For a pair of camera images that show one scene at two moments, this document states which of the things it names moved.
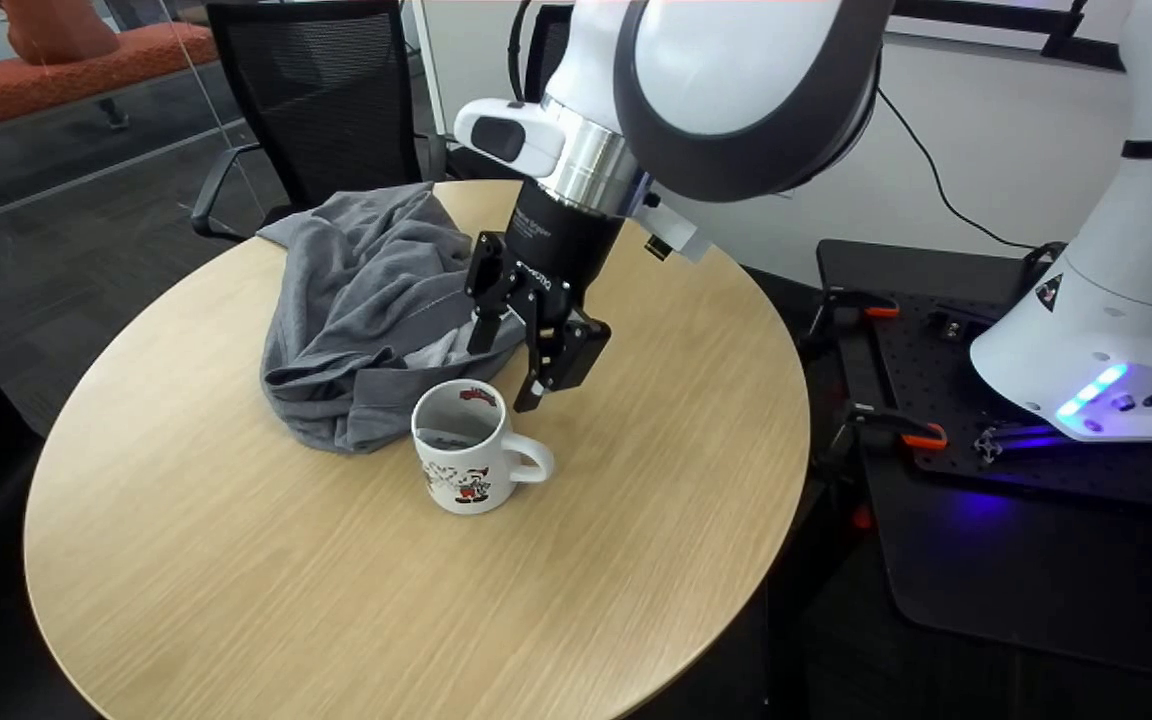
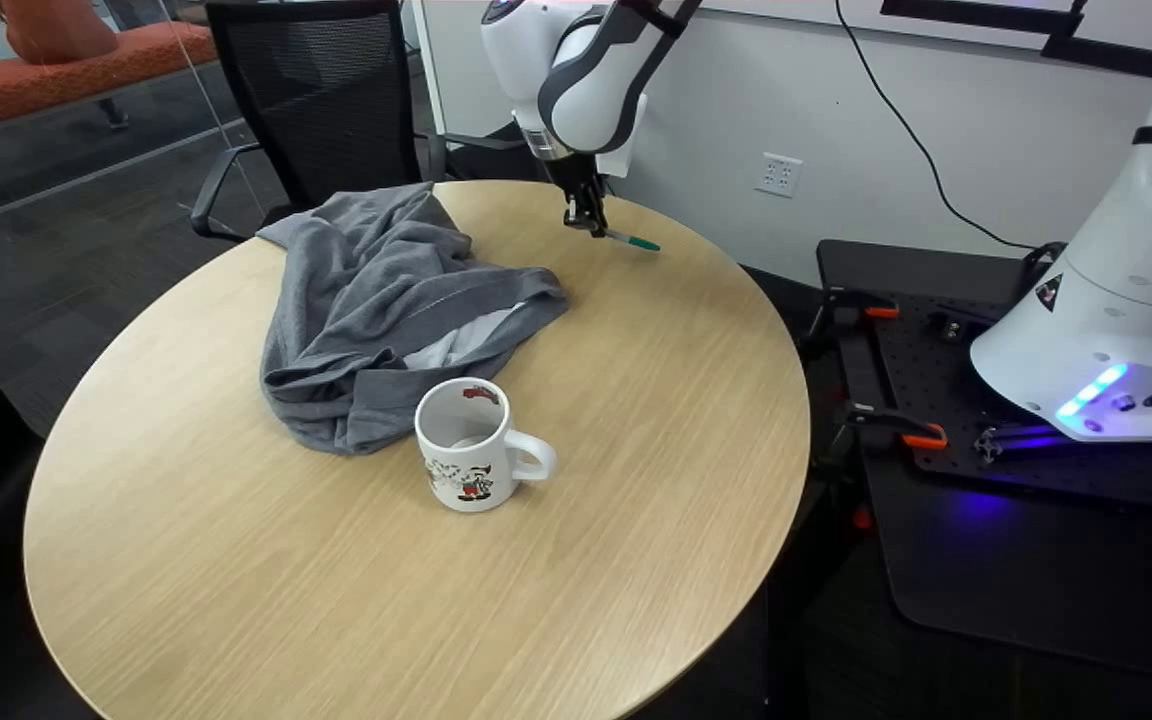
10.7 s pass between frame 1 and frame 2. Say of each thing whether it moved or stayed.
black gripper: moved
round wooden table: stayed
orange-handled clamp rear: stayed
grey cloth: stayed
